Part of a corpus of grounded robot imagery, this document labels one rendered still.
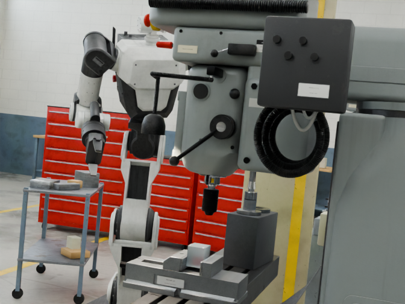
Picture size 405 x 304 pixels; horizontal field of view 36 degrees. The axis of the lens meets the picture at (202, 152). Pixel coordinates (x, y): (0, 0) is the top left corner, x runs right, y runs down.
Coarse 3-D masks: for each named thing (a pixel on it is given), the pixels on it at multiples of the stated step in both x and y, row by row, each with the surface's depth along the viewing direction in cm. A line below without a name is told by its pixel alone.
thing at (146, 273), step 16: (144, 256) 192; (128, 272) 182; (144, 272) 181; (160, 272) 179; (176, 272) 178; (192, 272) 179; (208, 272) 175; (224, 272) 183; (144, 288) 179; (160, 288) 178; (176, 288) 178; (192, 288) 176; (208, 288) 175; (224, 288) 174; (240, 288) 176
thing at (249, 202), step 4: (244, 196) 224; (248, 196) 222; (252, 196) 222; (256, 196) 223; (244, 200) 224; (248, 200) 222; (252, 200) 222; (256, 200) 224; (244, 204) 223; (248, 204) 222; (252, 204) 222; (244, 208) 223; (248, 208) 222; (252, 208) 222
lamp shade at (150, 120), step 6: (150, 114) 184; (156, 114) 184; (144, 120) 184; (150, 120) 182; (156, 120) 182; (162, 120) 184; (144, 126) 183; (150, 126) 182; (156, 126) 182; (162, 126) 183; (144, 132) 183; (150, 132) 182; (156, 132) 182; (162, 132) 183
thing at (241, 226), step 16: (240, 208) 227; (256, 208) 232; (240, 224) 220; (256, 224) 217; (272, 224) 232; (240, 240) 220; (256, 240) 217; (272, 240) 234; (224, 256) 222; (240, 256) 220; (256, 256) 219; (272, 256) 236
